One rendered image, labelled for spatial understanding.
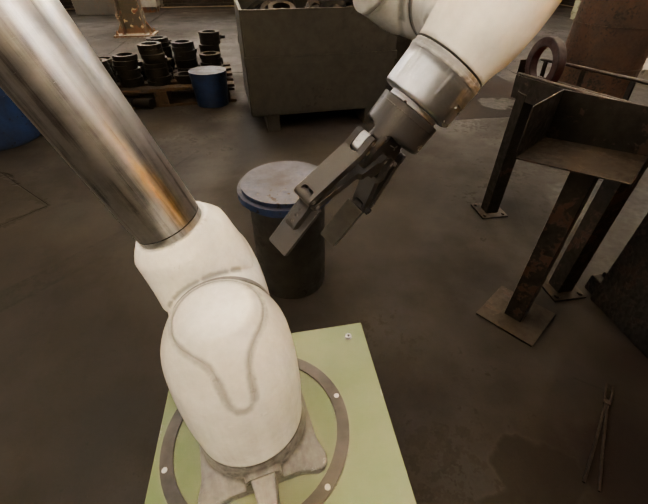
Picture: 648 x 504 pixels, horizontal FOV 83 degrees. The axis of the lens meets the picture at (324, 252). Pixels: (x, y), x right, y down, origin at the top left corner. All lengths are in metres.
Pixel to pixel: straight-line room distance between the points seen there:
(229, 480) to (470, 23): 0.61
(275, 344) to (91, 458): 0.87
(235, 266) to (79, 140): 0.25
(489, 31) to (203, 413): 0.48
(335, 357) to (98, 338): 0.97
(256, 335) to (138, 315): 1.10
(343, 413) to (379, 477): 0.10
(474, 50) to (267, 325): 0.35
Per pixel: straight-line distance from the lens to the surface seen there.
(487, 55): 0.44
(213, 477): 0.61
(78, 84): 0.49
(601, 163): 1.17
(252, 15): 2.64
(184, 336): 0.43
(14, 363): 1.57
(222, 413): 0.46
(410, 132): 0.43
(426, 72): 0.42
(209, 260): 0.55
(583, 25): 3.82
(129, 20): 7.10
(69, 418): 1.34
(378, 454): 0.62
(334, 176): 0.39
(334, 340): 0.73
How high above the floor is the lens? 1.02
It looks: 39 degrees down
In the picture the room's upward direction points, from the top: straight up
